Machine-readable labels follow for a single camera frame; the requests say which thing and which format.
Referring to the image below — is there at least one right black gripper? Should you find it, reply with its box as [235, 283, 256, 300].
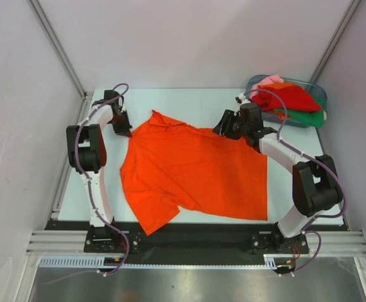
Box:
[212, 109, 249, 140]

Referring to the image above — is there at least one orange t shirt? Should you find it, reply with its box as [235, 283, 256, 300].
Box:
[120, 111, 268, 235]
[271, 108, 292, 120]

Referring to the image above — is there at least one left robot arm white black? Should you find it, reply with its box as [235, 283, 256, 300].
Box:
[66, 89, 132, 228]

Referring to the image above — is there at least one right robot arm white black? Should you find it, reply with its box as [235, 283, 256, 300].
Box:
[213, 103, 346, 252]

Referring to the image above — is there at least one pink t shirt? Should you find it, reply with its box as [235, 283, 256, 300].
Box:
[249, 74, 284, 98]

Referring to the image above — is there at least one red t shirt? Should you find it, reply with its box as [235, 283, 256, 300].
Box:
[252, 85, 322, 113]

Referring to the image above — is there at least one green t shirt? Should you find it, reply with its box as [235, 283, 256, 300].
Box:
[284, 98, 326, 128]

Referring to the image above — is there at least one blue plastic basket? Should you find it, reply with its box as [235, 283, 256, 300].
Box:
[246, 74, 327, 128]

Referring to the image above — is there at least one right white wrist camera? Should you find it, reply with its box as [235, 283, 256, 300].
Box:
[235, 93, 250, 106]

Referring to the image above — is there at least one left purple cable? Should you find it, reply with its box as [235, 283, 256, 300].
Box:
[75, 82, 130, 277]

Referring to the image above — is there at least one purple cable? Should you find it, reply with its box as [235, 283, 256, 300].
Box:
[75, 82, 130, 277]
[248, 89, 350, 276]

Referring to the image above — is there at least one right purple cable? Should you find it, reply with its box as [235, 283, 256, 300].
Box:
[248, 89, 350, 276]

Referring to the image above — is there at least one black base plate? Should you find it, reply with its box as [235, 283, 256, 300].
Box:
[43, 220, 349, 267]

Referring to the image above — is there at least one white slotted cable duct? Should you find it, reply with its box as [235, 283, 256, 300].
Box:
[39, 255, 294, 270]

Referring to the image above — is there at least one aluminium frame rail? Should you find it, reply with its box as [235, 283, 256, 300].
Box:
[26, 230, 87, 255]

